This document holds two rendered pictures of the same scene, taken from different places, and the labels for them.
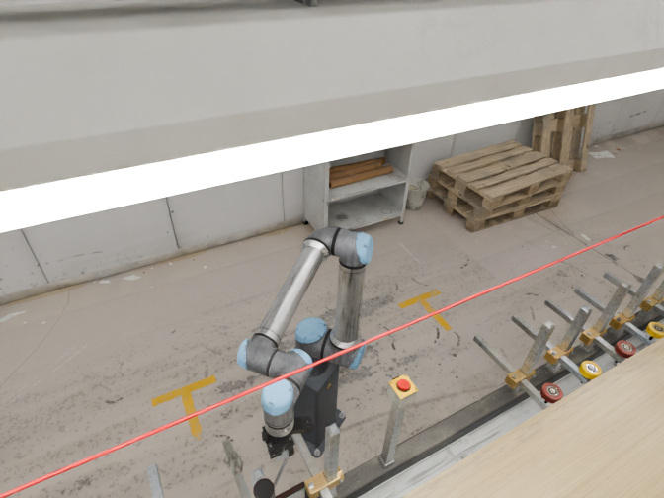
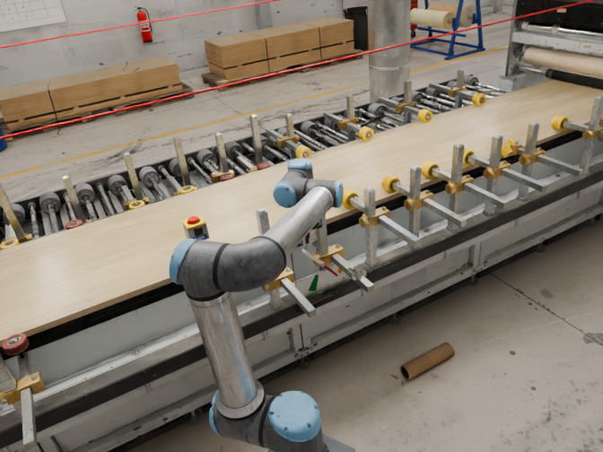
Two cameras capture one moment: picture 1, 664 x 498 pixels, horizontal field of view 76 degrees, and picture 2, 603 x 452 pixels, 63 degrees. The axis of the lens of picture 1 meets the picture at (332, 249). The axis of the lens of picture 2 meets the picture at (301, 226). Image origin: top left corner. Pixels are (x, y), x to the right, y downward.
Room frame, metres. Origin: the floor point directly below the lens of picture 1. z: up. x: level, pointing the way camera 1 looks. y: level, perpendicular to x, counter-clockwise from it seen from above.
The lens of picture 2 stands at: (2.31, 0.24, 2.08)
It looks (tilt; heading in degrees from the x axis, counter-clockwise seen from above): 31 degrees down; 184
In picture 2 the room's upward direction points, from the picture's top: 6 degrees counter-clockwise
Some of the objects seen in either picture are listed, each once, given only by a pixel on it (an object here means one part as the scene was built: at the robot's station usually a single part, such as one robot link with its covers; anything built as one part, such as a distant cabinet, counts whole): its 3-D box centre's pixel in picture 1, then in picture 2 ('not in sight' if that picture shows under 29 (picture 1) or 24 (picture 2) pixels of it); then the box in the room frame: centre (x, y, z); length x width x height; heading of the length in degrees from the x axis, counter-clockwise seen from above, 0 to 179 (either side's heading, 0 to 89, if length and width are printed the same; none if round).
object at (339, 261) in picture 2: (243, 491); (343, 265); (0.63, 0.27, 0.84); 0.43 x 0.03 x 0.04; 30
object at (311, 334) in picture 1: (312, 338); (293, 426); (1.36, 0.08, 0.79); 0.17 x 0.15 x 0.18; 71
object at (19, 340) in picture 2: (548, 397); (19, 351); (1.03, -0.93, 0.85); 0.08 x 0.08 x 0.11
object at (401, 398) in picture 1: (401, 392); (196, 230); (0.82, -0.25, 1.18); 0.07 x 0.07 x 0.08; 30
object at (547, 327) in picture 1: (531, 360); (1, 371); (1.18, -0.89, 0.91); 0.03 x 0.03 x 0.48; 30
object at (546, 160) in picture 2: not in sight; (547, 160); (0.00, 1.36, 0.95); 0.36 x 0.03 x 0.03; 30
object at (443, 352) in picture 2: not in sight; (427, 360); (0.44, 0.70, 0.04); 0.30 x 0.08 x 0.08; 120
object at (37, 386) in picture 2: (520, 375); (21, 389); (1.17, -0.87, 0.81); 0.13 x 0.06 x 0.05; 120
